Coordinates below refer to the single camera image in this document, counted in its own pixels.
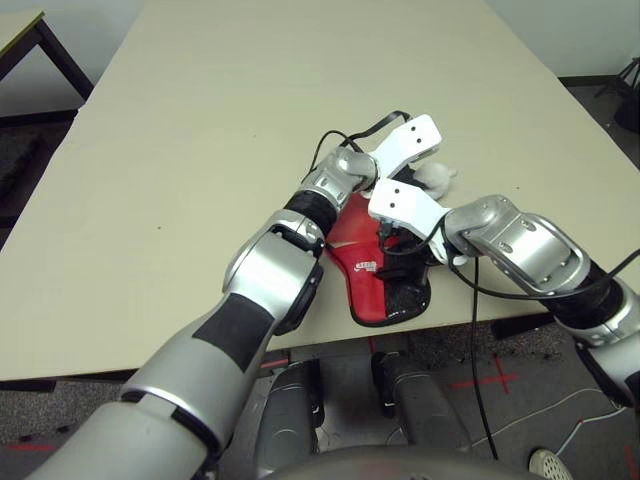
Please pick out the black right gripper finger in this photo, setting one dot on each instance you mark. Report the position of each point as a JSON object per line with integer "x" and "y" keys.
{"x": 392, "y": 273}

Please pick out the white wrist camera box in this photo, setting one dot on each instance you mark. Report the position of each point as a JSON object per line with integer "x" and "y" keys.
{"x": 410, "y": 140}
{"x": 400, "y": 200}

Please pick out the grey robot leg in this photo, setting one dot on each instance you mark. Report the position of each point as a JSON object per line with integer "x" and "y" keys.
{"x": 425, "y": 405}
{"x": 290, "y": 415}

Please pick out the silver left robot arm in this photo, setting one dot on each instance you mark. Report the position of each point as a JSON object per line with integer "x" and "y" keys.
{"x": 270, "y": 265}

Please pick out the grey robot right leg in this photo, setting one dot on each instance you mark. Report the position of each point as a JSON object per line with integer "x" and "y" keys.
{"x": 425, "y": 405}

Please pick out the grey robot left leg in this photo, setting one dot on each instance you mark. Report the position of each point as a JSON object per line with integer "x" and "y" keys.
{"x": 290, "y": 415}

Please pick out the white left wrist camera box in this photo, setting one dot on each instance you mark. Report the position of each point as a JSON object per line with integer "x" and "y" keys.
{"x": 410, "y": 140}

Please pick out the grey robot torso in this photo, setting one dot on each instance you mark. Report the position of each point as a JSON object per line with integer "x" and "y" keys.
{"x": 400, "y": 467}

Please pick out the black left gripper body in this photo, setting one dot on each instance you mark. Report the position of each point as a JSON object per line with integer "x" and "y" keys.
{"x": 412, "y": 174}

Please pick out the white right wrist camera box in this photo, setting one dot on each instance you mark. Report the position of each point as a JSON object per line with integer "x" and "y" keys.
{"x": 400, "y": 200}

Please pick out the black tripod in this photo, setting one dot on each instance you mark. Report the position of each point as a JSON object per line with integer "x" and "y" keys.
{"x": 631, "y": 70}

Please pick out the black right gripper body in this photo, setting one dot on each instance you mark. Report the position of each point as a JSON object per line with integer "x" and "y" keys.
{"x": 405, "y": 250}

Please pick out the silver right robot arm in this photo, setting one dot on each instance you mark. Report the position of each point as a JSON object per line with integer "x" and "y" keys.
{"x": 530, "y": 245}

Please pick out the side table with black frame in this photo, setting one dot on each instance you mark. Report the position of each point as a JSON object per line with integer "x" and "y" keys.
{"x": 15, "y": 30}

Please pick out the white mesh shoe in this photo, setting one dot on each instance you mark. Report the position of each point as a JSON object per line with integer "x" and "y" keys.
{"x": 550, "y": 467}

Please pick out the black red paddle case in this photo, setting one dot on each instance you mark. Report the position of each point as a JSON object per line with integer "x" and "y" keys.
{"x": 370, "y": 295}

